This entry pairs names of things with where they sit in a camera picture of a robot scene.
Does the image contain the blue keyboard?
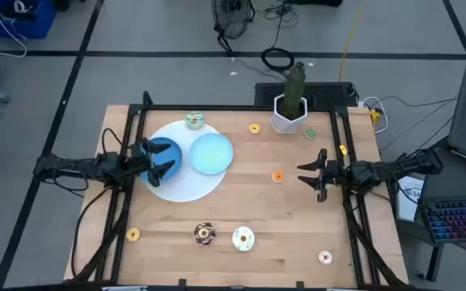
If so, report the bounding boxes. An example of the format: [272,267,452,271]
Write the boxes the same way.
[417,147,466,247]

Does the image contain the large white frosted donut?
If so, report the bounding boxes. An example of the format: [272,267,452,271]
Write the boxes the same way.
[231,226,256,253]

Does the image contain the white printed paper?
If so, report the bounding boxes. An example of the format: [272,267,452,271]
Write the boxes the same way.
[396,174,427,222]

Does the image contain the black coiled cable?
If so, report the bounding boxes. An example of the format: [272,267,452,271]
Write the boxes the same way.
[261,47,296,72]

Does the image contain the black metal table frame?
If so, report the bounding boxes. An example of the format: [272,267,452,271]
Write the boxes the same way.
[65,91,410,291]

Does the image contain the blue plastic bin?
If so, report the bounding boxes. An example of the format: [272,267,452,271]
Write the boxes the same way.
[0,0,58,40]

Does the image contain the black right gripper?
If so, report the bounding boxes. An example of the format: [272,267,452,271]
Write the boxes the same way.
[296,148,354,203]

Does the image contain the large chocolate frosted donut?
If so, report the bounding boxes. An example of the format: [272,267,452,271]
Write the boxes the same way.
[193,221,217,246]

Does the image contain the long black arm cable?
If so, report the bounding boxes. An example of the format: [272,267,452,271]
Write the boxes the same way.
[70,186,112,280]

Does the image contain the light blue plate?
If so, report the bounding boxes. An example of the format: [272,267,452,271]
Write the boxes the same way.
[189,133,235,176]

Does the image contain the large green frosted donut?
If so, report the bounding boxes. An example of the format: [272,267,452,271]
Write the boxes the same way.
[184,111,205,131]

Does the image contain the yellow hanging cable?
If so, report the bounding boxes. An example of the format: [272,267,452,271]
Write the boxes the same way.
[337,0,367,82]

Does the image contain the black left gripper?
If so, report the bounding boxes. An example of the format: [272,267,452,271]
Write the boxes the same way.
[124,137,176,188]

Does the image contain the black perforated case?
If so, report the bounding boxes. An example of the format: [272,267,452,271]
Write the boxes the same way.
[254,82,358,109]

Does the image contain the green cactus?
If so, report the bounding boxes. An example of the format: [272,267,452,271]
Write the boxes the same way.
[283,61,307,120]

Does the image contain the black floor fan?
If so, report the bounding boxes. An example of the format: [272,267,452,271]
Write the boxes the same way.
[210,0,256,56]

